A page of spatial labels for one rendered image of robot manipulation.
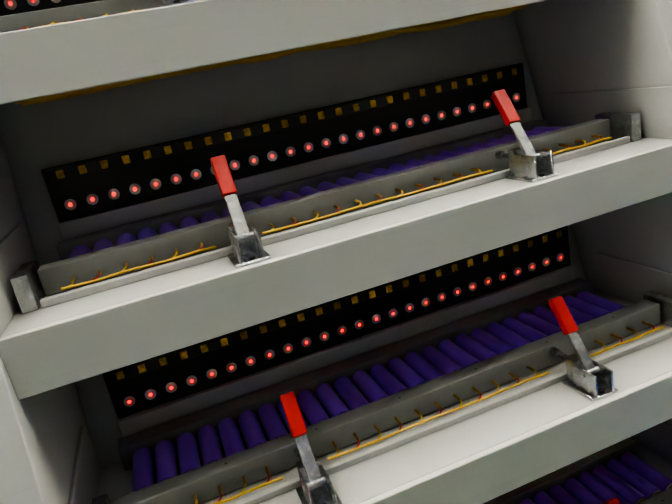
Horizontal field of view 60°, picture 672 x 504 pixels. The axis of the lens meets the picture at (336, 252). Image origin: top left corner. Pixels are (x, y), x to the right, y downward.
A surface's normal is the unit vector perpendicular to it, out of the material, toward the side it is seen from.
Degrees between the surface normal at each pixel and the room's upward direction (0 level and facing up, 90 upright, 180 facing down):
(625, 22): 90
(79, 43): 105
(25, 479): 90
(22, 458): 90
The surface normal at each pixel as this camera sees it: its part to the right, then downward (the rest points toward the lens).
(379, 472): -0.20, -0.94
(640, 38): -0.93, 0.27
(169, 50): 0.33, 0.21
